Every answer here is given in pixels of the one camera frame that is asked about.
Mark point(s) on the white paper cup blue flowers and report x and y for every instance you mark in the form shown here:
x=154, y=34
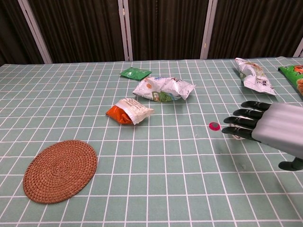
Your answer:
x=237, y=137

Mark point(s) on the orange and white snack bag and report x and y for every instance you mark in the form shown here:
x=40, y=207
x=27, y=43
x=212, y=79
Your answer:
x=132, y=110

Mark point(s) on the round woven rattan coaster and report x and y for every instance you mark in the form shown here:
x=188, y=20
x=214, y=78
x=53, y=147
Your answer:
x=59, y=171

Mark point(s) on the small red bottle cap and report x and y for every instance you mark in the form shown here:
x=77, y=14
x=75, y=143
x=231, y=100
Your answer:
x=214, y=126

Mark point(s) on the dark pleated screen panel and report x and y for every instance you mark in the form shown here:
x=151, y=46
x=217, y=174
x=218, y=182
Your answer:
x=78, y=30
x=11, y=30
x=255, y=26
x=165, y=28

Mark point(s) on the small green sachet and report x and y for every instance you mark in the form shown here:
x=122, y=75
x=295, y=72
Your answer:
x=133, y=73

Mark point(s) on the white screen frame post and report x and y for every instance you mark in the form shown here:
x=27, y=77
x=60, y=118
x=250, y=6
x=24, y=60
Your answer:
x=299, y=50
x=208, y=29
x=35, y=33
x=125, y=30

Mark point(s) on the green grid tablecloth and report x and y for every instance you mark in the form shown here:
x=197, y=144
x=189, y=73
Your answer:
x=165, y=177

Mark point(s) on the white snack bag green print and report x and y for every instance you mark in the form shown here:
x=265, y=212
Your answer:
x=254, y=80

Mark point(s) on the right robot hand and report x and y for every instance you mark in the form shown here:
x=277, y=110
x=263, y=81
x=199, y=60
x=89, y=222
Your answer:
x=279, y=127

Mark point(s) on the crumpled white snack bag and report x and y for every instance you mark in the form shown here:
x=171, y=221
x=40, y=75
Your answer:
x=163, y=89

